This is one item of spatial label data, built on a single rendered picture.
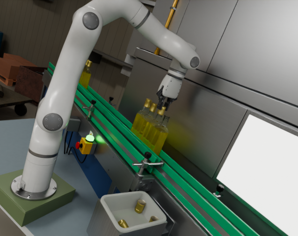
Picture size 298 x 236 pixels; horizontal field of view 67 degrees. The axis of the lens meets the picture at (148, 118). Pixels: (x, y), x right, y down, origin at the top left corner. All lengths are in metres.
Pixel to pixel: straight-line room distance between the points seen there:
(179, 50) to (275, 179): 0.61
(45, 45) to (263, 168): 5.53
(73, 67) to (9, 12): 6.41
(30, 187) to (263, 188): 0.94
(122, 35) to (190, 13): 3.21
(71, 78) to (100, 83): 3.78
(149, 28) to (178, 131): 0.53
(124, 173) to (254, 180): 0.55
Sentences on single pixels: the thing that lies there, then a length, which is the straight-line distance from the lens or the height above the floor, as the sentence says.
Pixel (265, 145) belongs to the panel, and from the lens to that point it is 0.96.
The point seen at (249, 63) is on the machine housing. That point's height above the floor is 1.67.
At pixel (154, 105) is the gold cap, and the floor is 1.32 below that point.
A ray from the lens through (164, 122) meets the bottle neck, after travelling 1.08.
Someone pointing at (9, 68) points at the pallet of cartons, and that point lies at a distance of 5.27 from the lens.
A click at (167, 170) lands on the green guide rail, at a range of 1.01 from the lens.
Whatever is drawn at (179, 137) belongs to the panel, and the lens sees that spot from 1.18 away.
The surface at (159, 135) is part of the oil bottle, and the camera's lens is 1.07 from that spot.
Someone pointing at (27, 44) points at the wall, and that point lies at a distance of 6.50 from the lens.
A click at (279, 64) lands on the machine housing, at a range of 1.03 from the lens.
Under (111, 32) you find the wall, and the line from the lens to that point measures 4.70.
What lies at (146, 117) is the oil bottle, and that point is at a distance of 1.16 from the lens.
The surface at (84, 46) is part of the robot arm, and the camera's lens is 0.89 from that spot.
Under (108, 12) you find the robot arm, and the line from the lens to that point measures 0.97.
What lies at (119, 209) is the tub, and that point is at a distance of 0.98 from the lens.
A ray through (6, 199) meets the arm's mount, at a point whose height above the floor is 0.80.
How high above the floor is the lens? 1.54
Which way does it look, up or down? 14 degrees down
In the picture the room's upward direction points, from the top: 22 degrees clockwise
